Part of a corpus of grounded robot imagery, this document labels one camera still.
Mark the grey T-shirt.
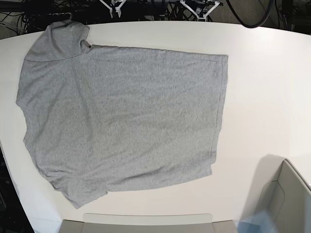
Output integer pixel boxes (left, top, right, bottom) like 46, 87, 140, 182
16, 20, 228, 208

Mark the black cable bundle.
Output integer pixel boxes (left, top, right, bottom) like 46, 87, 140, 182
143, 0, 214, 22

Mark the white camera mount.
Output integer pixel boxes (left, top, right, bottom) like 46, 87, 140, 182
100, 0, 127, 18
179, 0, 223, 22

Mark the black looped hose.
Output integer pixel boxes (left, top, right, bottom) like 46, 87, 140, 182
226, 0, 272, 29

